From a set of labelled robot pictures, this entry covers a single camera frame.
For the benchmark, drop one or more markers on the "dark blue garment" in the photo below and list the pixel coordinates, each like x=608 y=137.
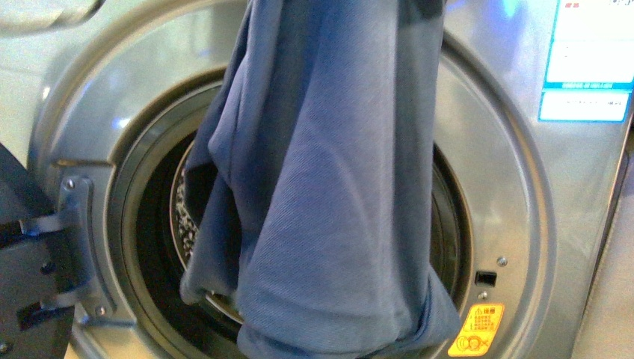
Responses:
x=310 y=181

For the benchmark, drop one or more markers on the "grey front-load washing machine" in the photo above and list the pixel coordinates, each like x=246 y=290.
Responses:
x=101 y=102

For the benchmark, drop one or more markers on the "glass washing machine door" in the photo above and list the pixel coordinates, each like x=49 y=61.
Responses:
x=43 y=275

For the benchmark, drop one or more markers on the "orange warning sticker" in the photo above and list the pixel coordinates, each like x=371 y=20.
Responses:
x=478 y=331

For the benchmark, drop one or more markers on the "blue and white energy label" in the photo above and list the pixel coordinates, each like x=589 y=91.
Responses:
x=589 y=72

